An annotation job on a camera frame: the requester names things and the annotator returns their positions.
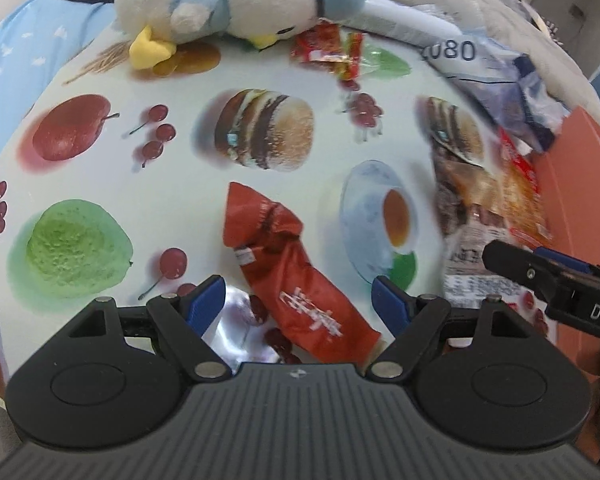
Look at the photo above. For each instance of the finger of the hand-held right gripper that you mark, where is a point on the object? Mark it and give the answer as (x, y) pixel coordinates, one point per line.
(565, 260)
(515, 265)

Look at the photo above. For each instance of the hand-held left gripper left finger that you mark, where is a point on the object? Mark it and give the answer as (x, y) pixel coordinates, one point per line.
(205, 305)

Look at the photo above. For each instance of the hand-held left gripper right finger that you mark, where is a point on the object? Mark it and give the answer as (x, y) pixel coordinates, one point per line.
(390, 305)

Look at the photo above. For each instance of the silver foil snack packet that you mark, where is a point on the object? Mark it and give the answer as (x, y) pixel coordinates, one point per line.
(235, 320)

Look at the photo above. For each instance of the red label clear snack packet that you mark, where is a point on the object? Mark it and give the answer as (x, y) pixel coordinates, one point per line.
(525, 195)

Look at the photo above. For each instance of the brown clear snack packet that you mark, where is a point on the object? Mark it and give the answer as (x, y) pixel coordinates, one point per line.
(465, 210)

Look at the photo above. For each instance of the pink cardboard box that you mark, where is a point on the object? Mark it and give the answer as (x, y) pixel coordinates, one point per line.
(580, 185)

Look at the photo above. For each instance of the long red snack packet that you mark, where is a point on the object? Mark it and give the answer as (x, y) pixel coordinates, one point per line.
(290, 280)

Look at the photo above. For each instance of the small red snack packet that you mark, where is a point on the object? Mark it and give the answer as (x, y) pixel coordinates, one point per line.
(350, 55)
(315, 42)

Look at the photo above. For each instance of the person's right hand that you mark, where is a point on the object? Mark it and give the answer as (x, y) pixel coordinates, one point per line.
(592, 440)

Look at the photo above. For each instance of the food printed mat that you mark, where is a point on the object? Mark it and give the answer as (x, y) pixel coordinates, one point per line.
(180, 200)

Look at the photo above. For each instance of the blue and white plastic bag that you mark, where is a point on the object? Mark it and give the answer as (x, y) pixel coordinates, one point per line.
(505, 90)

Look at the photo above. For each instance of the grey duvet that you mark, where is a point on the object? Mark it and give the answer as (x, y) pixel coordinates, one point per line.
(510, 15)

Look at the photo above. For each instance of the grey tall cabinet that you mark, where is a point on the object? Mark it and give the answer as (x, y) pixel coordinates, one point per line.
(580, 10)

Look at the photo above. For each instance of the white tube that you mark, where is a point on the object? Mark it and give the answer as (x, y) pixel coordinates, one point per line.
(395, 17)

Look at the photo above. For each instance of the white and blue plush penguin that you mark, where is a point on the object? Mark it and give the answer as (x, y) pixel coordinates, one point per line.
(230, 0)

